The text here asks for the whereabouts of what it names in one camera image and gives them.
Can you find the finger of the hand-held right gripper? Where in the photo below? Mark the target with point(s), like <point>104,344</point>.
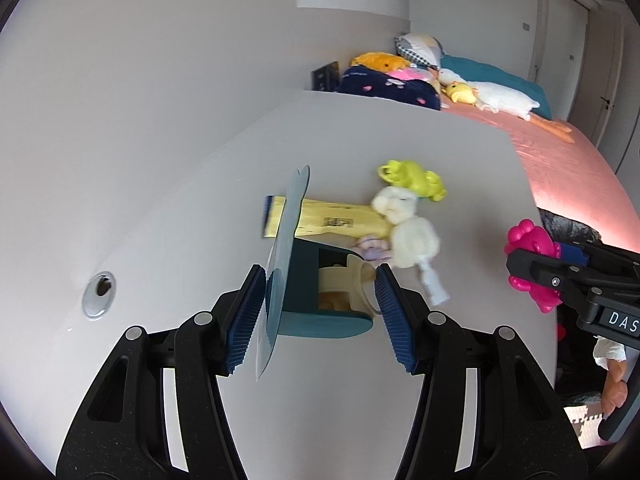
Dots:
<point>572,252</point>
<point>540,270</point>

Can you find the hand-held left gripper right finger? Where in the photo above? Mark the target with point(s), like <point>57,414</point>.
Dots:
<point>395,320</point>

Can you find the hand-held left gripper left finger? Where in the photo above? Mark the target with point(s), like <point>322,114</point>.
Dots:
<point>245,325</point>

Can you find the pink plastic bear toy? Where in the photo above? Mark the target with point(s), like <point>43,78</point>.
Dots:
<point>532,237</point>

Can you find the black trash bag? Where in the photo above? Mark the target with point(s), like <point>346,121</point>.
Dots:
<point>575,365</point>

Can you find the teal tape dispenser package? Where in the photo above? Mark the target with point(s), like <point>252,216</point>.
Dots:
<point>305,295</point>

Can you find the person's right hand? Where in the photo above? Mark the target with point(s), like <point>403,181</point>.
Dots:
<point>615,390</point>

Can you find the white crumpled paper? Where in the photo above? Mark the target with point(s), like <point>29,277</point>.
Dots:
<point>607,352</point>

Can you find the purple checked cloth flower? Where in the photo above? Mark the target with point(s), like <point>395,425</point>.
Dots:
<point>372,247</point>

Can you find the white plush doll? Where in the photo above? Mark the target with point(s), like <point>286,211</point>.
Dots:
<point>412,240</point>

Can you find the pink bed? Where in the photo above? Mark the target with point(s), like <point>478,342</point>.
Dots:
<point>565,170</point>

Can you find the beige foam floor mat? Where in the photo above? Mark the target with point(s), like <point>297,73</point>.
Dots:
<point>582,425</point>

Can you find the yellow paper packet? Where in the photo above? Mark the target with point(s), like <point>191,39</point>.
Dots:
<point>330,217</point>

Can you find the yellow-green plastic toy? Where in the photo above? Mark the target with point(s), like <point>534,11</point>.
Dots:
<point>415,177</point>

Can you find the white goose plush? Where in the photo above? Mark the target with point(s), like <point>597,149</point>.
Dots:
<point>500,95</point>

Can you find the yellow duck plush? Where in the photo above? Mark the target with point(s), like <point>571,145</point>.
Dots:
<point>462,94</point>

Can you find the grey room door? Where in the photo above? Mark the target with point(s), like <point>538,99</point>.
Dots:
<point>615,60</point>

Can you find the teal pillow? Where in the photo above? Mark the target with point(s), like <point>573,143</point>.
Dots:
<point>480,70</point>

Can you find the grey closet door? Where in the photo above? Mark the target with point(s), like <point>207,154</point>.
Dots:
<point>560,25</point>

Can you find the navy heart print pillow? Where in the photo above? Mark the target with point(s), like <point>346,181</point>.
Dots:
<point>380,87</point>

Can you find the pink plush toy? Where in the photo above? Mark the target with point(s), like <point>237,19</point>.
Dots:
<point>405,75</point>

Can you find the white checked pillow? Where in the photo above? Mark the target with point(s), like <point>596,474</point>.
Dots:
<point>420,45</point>

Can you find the orange-yellow plush toy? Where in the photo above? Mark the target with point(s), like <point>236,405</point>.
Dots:
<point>380,61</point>

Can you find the black wall socket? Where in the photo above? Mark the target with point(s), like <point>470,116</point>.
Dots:
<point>325,76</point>

